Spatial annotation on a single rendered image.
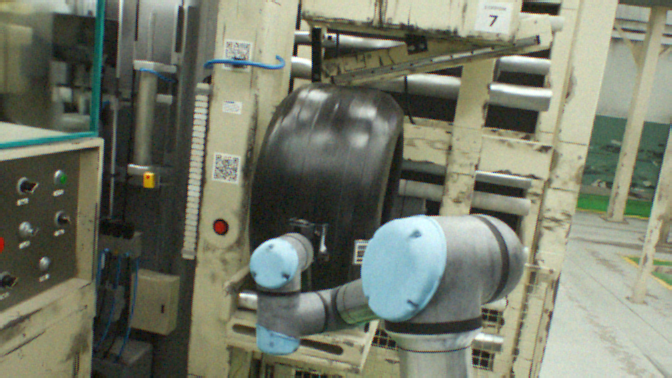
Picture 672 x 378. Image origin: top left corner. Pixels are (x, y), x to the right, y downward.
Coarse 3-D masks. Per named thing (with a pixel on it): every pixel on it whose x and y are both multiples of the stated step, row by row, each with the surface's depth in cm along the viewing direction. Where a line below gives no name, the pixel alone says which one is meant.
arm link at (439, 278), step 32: (416, 224) 68; (448, 224) 70; (480, 224) 73; (384, 256) 69; (416, 256) 65; (448, 256) 66; (480, 256) 69; (384, 288) 68; (416, 288) 64; (448, 288) 66; (480, 288) 69; (416, 320) 66; (448, 320) 66; (480, 320) 69; (416, 352) 68; (448, 352) 67
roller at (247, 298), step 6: (240, 294) 153; (246, 294) 152; (252, 294) 152; (240, 300) 152; (246, 300) 152; (252, 300) 151; (246, 306) 152; (252, 306) 152; (366, 324) 146; (354, 330) 147; (360, 330) 147; (366, 330) 146
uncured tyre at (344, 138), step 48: (288, 96) 147; (336, 96) 143; (384, 96) 147; (288, 144) 134; (336, 144) 132; (384, 144) 135; (288, 192) 132; (336, 192) 130; (384, 192) 136; (336, 240) 131
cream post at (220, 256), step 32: (224, 0) 149; (256, 0) 147; (224, 32) 150; (256, 32) 148; (224, 96) 153; (256, 96) 151; (224, 128) 154; (256, 128) 154; (256, 160) 158; (224, 192) 157; (224, 256) 160; (192, 320) 165; (192, 352) 166; (224, 352) 164
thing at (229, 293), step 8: (248, 264) 165; (240, 272) 159; (248, 272) 160; (232, 280) 152; (240, 280) 154; (248, 280) 160; (224, 288) 149; (232, 288) 149; (240, 288) 153; (248, 288) 162; (256, 288) 169; (224, 296) 149; (232, 296) 149; (224, 304) 149; (232, 304) 150; (224, 312) 150; (232, 312) 151; (224, 320) 150
